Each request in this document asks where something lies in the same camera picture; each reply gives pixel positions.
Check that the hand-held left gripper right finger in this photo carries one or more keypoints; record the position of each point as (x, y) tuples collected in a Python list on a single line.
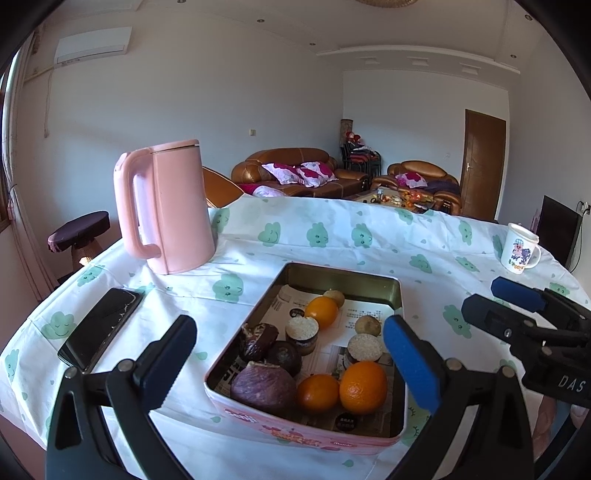
[(411, 364)]

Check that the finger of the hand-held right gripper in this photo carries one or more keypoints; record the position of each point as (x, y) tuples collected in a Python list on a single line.
[(515, 290), (485, 314)]

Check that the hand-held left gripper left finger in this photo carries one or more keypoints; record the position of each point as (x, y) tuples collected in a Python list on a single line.
[(161, 374)]

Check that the large orange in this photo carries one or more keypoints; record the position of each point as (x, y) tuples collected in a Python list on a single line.
[(363, 387)]

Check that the brown oval fruit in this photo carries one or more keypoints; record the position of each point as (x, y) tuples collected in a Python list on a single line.
[(367, 324)]

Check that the small orange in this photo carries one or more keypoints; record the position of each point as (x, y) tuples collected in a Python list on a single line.
[(322, 312), (318, 393)]

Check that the small tan round fruit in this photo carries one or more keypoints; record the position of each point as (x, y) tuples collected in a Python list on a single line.
[(334, 297)]

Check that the large purple passion fruit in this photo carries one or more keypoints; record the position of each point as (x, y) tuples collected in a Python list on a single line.
[(263, 390)]

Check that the dark brown round fruit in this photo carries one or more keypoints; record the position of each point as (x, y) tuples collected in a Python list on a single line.
[(284, 357)]

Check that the pink tin box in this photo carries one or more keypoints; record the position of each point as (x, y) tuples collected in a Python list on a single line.
[(277, 434)]

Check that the person's right hand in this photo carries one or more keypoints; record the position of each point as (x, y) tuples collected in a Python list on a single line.
[(554, 424)]

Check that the white cartoon mug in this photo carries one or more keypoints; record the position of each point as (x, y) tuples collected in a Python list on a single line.
[(517, 249)]

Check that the dark cup white top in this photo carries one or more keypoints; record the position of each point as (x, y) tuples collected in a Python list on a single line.
[(302, 330), (364, 348)]

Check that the black television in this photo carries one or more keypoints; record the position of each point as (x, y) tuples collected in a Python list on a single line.
[(558, 230)]

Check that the newspaper lining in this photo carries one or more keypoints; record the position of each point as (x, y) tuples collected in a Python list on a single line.
[(364, 304)]

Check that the black smartphone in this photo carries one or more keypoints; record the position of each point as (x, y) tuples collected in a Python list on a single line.
[(101, 323)]

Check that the brown wooden door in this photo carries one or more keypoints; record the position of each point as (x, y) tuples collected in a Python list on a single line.
[(485, 166)]

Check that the cluttered coffee table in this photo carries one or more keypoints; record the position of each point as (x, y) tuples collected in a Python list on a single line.
[(397, 199)]

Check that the white pillow magenta flowers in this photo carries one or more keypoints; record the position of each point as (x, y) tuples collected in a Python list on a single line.
[(411, 179), (281, 173), (316, 173)]

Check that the brown leather armchair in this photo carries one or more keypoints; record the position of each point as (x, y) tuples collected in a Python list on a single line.
[(420, 168), (221, 189)]

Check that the pink electric kettle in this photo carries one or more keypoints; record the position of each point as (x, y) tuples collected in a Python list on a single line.
[(175, 207)]

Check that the dark round stool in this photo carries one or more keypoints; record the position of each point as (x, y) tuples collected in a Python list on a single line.
[(78, 226)]

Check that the stack of dark chairs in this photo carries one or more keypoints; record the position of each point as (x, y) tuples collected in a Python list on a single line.
[(362, 157)]

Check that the pink cloth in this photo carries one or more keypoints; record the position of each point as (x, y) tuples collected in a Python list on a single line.
[(261, 190)]

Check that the pale curtain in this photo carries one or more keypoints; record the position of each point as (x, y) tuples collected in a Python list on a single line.
[(18, 207)]

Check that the brown leather sofa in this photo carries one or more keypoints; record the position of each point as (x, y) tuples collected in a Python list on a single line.
[(286, 157)]

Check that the white wall air conditioner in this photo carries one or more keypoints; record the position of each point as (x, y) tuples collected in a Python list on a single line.
[(92, 45)]

